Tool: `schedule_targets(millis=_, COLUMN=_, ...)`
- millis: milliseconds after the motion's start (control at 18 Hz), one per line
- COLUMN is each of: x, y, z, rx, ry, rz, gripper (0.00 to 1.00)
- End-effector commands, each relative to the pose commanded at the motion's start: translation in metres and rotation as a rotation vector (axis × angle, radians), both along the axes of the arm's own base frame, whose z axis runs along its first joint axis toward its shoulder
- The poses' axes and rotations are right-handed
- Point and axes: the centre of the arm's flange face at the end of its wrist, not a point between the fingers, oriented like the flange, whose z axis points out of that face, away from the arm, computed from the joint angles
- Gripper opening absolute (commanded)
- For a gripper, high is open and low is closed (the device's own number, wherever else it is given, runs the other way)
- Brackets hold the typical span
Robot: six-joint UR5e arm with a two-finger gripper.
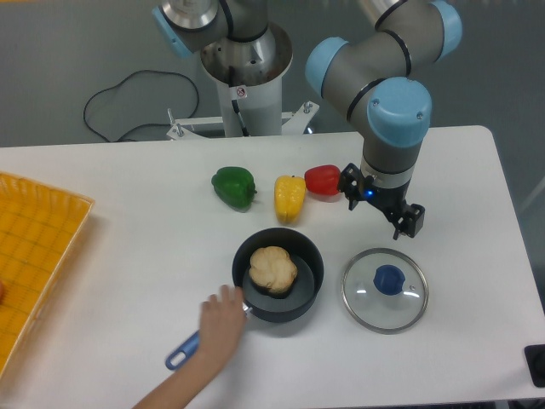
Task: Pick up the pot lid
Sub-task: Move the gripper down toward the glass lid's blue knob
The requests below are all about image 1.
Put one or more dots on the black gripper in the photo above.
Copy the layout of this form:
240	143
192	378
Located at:
407	219

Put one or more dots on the dark pot with blue handle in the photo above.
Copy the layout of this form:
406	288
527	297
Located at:
292	305

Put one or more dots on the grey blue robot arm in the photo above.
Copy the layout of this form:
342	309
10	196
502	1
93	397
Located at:
368	83

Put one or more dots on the person's bare forearm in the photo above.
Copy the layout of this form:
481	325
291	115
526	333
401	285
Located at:
179	389

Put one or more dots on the glass lid with blue knob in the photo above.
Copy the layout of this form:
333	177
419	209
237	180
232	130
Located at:
384	290

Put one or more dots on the person's bare hand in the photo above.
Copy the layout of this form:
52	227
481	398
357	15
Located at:
222	323

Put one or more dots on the red bell pepper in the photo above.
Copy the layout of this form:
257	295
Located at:
323	179

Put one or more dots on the yellow bell pepper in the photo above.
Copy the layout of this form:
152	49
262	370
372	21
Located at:
289	195

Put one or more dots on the round bread bun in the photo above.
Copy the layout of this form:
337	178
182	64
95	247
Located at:
272	270

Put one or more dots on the green bell pepper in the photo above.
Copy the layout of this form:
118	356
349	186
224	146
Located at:
235	186

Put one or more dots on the black device at table edge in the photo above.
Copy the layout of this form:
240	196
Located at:
535	355

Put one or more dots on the yellow woven tray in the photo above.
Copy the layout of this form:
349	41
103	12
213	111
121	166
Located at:
39	226

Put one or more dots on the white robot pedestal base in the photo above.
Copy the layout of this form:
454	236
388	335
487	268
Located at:
249	81

